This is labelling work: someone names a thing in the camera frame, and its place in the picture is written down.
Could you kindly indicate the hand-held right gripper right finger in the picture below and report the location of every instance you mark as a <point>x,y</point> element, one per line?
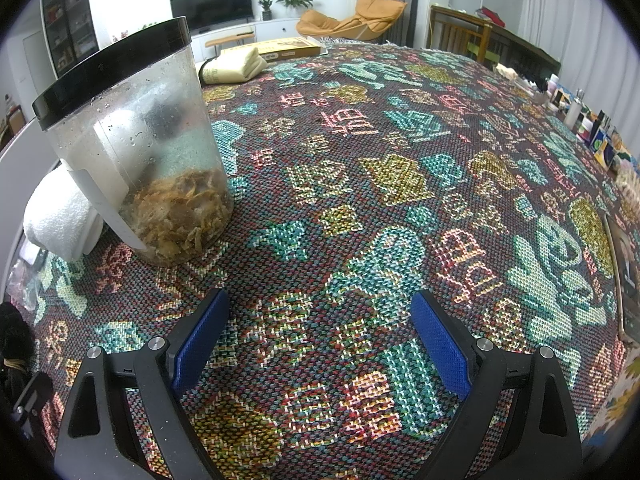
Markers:
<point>442,345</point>

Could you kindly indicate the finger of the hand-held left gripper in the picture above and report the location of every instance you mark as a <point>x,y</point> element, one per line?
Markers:
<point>32,402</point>

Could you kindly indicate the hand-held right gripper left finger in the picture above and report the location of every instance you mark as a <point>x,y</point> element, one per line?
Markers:
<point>200,340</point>

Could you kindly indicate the black plush toy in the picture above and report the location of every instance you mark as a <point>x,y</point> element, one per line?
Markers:
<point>14,335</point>

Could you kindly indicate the white towel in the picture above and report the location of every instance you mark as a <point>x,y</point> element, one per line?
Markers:
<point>60,215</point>

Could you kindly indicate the clear plastic bag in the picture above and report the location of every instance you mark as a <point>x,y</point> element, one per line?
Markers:
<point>27,280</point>

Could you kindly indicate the colourful woven blanket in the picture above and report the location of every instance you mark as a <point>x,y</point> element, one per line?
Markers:
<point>375,185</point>

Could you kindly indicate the clear jar with black lid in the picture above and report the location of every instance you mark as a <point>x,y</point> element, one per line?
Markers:
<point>150,135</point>

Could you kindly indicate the row of small bottles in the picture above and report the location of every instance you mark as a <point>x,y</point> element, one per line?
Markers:
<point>595,125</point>

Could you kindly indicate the cream rolled cloth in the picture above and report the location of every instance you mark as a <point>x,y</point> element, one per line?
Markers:
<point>235,67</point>

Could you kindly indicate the wooden bench table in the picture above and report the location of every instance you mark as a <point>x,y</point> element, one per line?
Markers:
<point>232,37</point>

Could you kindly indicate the yellow wooden chair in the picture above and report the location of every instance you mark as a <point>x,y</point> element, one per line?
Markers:
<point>480,42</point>

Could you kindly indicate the yellow flat box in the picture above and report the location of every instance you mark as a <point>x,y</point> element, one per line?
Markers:
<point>285,46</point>

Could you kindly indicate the white tv cabinet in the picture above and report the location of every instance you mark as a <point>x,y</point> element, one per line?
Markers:
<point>280,25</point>

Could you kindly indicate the red cloth item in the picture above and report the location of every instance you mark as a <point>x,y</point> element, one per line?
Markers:
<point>490,16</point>

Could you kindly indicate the black television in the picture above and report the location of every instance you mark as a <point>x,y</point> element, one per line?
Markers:
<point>210,5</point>

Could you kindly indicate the small potted plant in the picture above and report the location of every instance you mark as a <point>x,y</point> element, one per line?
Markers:
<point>266,10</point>

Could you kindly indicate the orange lounge chair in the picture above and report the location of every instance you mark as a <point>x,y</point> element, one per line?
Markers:
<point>350,17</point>

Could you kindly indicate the black glass cabinet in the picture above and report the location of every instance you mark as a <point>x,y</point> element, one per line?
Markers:
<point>70,25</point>

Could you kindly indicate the wooden crib rail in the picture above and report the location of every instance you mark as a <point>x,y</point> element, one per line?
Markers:
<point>500,45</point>

